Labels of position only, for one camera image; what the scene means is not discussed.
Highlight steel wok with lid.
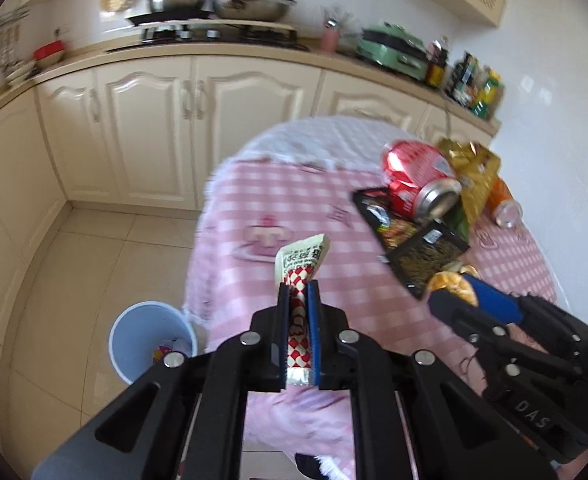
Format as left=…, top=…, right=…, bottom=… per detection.
left=213, top=0, right=297, bottom=23

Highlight green yellow oil bottle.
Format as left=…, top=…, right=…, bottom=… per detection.
left=471, top=68, right=501, bottom=119

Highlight stacked white bowls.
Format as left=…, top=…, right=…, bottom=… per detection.
left=5, top=60, right=39, bottom=88

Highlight dark soy sauce bottle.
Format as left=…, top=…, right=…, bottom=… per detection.
left=425, top=36, right=449, bottom=88

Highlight red cola can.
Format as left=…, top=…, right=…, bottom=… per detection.
left=382, top=140, right=462, bottom=222

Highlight orange peel piece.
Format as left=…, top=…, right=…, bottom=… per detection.
left=427, top=271, right=480, bottom=307

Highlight light blue trash bin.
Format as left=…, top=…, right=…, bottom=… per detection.
left=108, top=301, right=198, bottom=385

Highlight gold foil snack bag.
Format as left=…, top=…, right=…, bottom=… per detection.
left=437, top=138, right=500, bottom=242

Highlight pink checkered tablecloth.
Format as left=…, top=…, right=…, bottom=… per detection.
left=182, top=116, right=556, bottom=479

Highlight green electric cooker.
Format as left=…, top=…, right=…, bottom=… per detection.
left=356, top=23, right=428, bottom=80

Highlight hanging utensil rack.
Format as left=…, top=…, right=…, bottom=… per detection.
left=0, top=6, right=30, bottom=97

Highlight red container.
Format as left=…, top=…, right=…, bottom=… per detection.
left=33, top=40, right=66, bottom=70

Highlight black gas stove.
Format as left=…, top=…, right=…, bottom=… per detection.
left=107, top=10, right=309, bottom=52

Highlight black noodle snack packet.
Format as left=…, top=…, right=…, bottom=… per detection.
left=351, top=188, right=470, bottom=299

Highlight orange soda can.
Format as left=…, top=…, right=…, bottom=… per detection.
left=486, top=178, right=523, bottom=229

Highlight lower cream cabinets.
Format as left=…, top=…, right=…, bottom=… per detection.
left=0, top=48, right=499, bottom=366

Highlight pink utensil cup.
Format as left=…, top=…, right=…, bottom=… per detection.
left=320, top=18, right=341, bottom=54

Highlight red white checkered wrapper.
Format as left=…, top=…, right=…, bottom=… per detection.
left=274, top=234, right=330, bottom=387

